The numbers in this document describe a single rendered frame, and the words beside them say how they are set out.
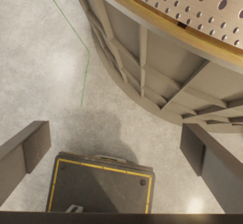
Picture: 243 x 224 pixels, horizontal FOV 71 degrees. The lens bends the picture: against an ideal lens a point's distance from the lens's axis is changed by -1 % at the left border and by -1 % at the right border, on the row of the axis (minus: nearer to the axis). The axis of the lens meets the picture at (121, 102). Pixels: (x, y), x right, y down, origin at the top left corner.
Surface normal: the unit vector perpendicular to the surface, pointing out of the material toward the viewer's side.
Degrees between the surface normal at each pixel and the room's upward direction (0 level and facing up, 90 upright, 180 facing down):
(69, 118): 0
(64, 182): 0
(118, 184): 0
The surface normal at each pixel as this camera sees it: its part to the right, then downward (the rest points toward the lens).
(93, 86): -0.11, -0.14
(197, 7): -0.46, 0.47
